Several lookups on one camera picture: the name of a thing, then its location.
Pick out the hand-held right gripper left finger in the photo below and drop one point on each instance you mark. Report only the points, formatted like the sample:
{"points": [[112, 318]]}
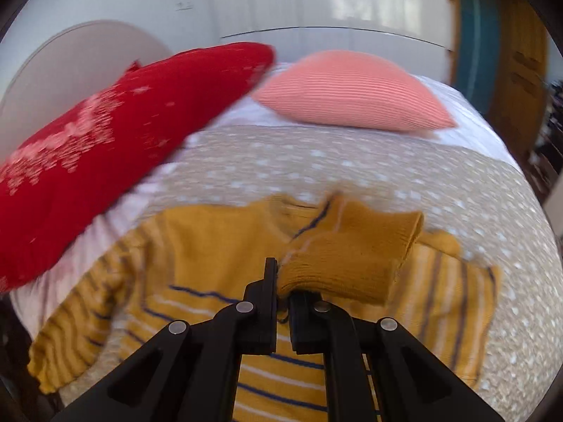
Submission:
{"points": [[262, 312]]}

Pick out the yellow striped knit sweater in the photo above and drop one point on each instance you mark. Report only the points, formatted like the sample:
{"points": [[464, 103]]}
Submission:
{"points": [[206, 250]]}

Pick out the red patterned pillow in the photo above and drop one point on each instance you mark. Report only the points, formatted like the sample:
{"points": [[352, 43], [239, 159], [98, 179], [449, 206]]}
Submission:
{"points": [[88, 149]]}

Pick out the white wardrobe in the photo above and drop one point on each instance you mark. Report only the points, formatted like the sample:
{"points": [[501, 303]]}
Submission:
{"points": [[308, 13]]}

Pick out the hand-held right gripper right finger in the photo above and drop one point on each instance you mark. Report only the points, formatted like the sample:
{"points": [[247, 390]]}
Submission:
{"points": [[301, 316]]}

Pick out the pink ribbed pillow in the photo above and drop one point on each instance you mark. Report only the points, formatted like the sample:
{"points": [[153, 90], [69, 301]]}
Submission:
{"points": [[352, 92]]}

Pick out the beige dotted blanket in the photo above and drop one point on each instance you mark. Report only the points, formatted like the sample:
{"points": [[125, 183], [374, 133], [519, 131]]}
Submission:
{"points": [[396, 176]]}

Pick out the white bed sheet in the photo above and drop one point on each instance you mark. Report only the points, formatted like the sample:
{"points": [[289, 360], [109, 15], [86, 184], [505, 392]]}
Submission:
{"points": [[79, 246]]}

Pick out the white headboard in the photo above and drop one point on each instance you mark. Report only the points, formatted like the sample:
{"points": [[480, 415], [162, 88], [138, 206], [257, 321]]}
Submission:
{"points": [[74, 61]]}

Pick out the wooden door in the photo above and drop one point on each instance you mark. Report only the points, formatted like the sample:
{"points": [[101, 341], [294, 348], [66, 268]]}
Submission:
{"points": [[514, 74]]}

